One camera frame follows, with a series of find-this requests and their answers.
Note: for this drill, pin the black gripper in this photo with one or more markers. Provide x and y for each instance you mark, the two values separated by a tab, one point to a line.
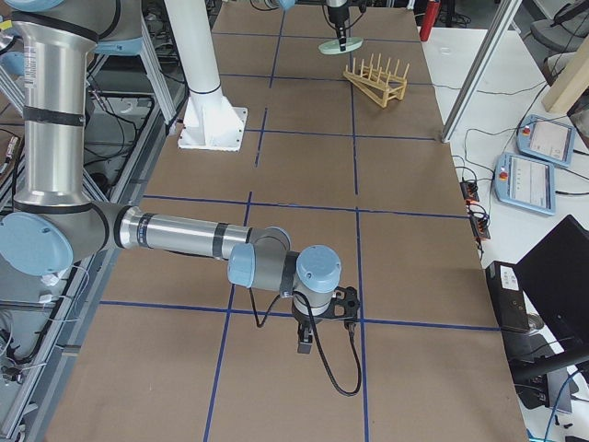
302	319
338	17

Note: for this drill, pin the light green plate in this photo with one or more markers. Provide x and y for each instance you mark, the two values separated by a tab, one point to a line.
336	47

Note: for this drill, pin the wooden plate rack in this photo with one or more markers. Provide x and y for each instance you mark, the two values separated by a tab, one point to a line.
378	81

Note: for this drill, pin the red cylinder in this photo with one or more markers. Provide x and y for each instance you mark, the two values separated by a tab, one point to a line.
429	19

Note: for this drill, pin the black computer box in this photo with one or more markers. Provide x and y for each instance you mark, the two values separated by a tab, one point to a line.
506	297

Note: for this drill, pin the orange black power strip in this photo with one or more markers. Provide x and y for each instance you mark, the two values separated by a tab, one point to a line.
478	216

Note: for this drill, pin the far teach pendant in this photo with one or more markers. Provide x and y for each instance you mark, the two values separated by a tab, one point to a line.
546	139

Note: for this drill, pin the teach pendant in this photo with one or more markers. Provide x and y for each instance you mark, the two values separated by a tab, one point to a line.
546	139
525	182

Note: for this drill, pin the near teach pendant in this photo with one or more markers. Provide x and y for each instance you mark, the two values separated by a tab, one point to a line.
525	182

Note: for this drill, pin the wooden beam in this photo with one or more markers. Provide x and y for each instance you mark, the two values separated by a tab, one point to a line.
570	84

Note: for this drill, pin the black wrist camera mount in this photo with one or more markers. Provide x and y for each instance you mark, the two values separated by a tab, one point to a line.
344	305

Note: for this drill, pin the aluminium frame post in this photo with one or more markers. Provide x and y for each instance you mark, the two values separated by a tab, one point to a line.
499	25

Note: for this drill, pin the white pedestal column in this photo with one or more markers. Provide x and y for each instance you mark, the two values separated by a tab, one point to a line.
210	121

